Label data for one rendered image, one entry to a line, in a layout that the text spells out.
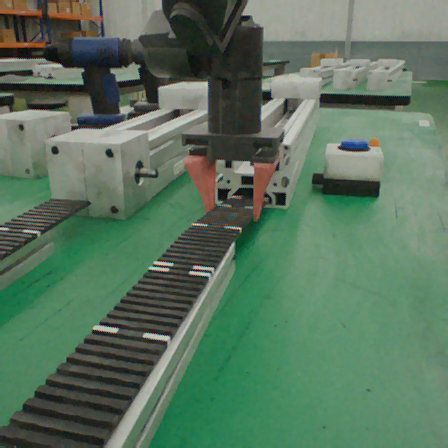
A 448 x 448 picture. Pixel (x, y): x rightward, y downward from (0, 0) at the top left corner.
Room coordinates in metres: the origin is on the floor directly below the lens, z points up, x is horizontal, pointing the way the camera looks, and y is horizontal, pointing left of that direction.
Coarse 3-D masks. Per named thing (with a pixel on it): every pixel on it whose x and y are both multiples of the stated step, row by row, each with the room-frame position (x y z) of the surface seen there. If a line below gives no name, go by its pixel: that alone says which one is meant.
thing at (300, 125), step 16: (272, 112) 0.96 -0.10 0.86; (288, 112) 1.23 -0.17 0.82; (304, 112) 0.92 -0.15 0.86; (288, 128) 0.73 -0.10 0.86; (304, 128) 0.81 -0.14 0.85; (288, 144) 0.60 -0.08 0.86; (304, 144) 0.83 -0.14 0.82; (224, 160) 0.62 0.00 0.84; (288, 160) 0.63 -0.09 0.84; (304, 160) 0.86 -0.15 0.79; (224, 176) 0.62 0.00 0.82; (240, 176) 0.62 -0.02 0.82; (272, 176) 0.61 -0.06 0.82; (288, 176) 0.60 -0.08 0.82; (224, 192) 0.66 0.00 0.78; (272, 192) 0.61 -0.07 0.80; (288, 192) 0.60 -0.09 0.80
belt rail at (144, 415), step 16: (224, 272) 0.37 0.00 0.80; (208, 288) 0.32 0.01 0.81; (224, 288) 0.37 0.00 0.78; (208, 304) 0.32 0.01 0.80; (192, 320) 0.28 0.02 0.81; (208, 320) 0.32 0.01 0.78; (176, 336) 0.26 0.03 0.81; (192, 336) 0.29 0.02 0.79; (176, 352) 0.25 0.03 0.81; (192, 352) 0.28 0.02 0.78; (160, 368) 0.23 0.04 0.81; (176, 368) 0.25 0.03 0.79; (144, 384) 0.21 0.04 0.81; (160, 384) 0.22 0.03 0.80; (176, 384) 0.24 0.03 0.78; (144, 400) 0.20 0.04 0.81; (160, 400) 0.22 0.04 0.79; (128, 416) 0.19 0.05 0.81; (144, 416) 0.19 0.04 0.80; (160, 416) 0.22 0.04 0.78; (128, 432) 0.18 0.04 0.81; (144, 432) 0.20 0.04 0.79
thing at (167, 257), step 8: (168, 256) 0.37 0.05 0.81; (176, 256) 0.37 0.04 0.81; (184, 256) 0.37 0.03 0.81; (192, 256) 0.37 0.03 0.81; (200, 256) 0.37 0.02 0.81; (184, 264) 0.36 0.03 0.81; (192, 264) 0.36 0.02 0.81; (200, 264) 0.36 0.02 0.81; (208, 264) 0.35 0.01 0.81; (216, 264) 0.35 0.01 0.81
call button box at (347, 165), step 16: (336, 144) 0.73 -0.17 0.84; (336, 160) 0.67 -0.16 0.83; (352, 160) 0.66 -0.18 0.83; (368, 160) 0.66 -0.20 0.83; (320, 176) 0.70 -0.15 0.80; (336, 176) 0.66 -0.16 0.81; (352, 176) 0.66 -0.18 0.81; (368, 176) 0.65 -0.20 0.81; (336, 192) 0.66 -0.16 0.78; (352, 192) 0.66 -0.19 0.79; (368, 192) 0.65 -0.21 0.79
